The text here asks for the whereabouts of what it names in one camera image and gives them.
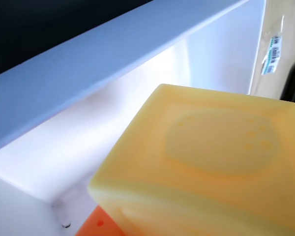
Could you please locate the white barcode sticker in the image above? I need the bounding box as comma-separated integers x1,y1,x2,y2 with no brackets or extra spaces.
260,34,284,76

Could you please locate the white open box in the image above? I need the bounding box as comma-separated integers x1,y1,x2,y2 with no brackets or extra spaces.
0,0,266,236

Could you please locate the yellow toy block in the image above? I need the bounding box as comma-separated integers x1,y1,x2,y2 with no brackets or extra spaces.
87,83,295,236

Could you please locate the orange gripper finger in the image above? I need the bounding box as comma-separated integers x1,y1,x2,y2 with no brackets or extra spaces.
74,204,126,236

